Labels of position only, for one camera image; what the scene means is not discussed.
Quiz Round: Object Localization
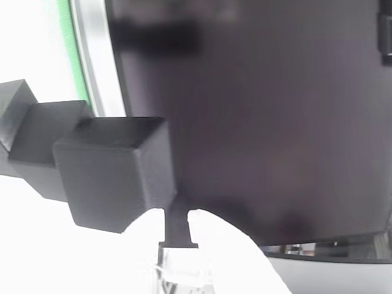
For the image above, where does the white table cover sheet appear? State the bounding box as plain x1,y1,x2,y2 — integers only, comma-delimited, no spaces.
0,0,129,294

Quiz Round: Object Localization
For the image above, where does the black cube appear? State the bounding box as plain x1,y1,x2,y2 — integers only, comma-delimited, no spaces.
52,116,179,235
8,100,94,202
0,78,39,180

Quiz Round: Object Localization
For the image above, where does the green tape strip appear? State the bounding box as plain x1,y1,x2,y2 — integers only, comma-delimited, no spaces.
56,0,94,108

